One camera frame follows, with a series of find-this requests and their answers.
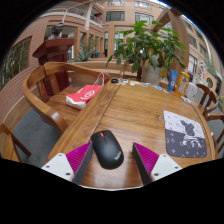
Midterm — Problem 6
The yellow liquid bottle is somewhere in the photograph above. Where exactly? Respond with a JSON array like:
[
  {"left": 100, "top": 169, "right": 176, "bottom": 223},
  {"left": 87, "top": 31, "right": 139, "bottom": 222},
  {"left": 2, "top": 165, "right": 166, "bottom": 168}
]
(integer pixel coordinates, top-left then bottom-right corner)
[{"left": 175, "top": 71, "right": 191, "bottom": 98}]

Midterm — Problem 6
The blue tube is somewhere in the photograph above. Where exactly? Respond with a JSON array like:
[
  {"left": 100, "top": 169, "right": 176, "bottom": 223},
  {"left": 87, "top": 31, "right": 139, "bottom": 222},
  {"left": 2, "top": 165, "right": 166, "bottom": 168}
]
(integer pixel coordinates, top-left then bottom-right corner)
[{"left": 167, "top": 69, "right": 179, "bottom": 94}]

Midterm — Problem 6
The wooden armchair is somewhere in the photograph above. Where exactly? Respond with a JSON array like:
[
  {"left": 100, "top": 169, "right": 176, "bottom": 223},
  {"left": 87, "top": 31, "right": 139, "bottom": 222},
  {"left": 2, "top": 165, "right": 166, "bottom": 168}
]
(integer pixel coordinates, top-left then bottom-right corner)
[
  {"left": 203, "top": 90, "right": 224, "bottom": 154},
  {"left": 0, "top": 123, "right": 32, "bottom": 163},
  {"left": 22, "top": 61, "right": 111, "bottom": 134},
  {"left": 195, "top": 83, "right": 214, "bottom": 113}
]

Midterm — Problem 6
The dark red wooden lectern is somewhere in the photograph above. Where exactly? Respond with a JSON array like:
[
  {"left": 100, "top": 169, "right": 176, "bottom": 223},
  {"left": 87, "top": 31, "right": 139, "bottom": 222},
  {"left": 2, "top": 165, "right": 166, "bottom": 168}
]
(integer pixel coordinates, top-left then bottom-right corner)
[{"left": 32, "top": 37, "right": 75, "bottom": 98}]

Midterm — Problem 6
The black computer mouse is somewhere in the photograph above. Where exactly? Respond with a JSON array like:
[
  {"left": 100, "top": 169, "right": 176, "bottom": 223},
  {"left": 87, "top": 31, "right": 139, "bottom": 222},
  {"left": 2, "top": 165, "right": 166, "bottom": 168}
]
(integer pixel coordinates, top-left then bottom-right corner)
[{"left": 90, "top": 129, "right": 125, "bottom": 170}]

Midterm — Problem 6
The grey white printed mouse pad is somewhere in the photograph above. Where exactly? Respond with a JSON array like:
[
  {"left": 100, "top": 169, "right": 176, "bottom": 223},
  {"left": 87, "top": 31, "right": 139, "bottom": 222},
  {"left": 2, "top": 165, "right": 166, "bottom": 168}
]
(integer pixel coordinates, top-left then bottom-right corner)
[{"left": 162, "top": 110, "right": 208, "bottom": 159}]

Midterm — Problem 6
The white pump bottle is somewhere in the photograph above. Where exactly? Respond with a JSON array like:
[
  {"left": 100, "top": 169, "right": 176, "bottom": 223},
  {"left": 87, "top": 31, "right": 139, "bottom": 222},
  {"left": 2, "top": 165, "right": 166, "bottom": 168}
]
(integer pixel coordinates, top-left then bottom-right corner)
[{"left": 184, "top": 81, "right": 200, "bottom": 103}]

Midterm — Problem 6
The green plant in white pot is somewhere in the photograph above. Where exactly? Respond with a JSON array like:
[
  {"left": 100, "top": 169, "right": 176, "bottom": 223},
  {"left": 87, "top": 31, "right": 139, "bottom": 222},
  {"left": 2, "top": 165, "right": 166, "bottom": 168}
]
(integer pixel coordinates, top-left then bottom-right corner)
[{"left": 106, "top": 20, "right": 188, "bottom": 86}]

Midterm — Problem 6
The grey statue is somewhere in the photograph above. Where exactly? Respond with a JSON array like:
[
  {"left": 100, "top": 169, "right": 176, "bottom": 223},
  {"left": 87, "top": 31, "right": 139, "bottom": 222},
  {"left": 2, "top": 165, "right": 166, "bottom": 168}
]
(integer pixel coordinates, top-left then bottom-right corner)
[{"left": 49, "top": 22, "right": 65, "bottom": 40}]

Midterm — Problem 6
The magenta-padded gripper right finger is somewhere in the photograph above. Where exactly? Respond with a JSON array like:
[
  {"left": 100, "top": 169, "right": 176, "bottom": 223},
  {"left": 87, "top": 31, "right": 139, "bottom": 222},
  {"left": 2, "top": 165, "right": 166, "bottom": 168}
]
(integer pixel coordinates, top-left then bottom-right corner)
[{"left": 132, "top": 142, "right": 183, "bottom": 185}]

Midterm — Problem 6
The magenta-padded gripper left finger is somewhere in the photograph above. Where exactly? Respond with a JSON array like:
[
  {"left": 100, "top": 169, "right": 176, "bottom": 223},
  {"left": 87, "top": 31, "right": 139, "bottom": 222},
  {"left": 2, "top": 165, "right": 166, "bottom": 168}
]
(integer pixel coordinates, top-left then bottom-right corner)
[{"left": 41, "top": 142, "right": 94, "bottom": 185}]

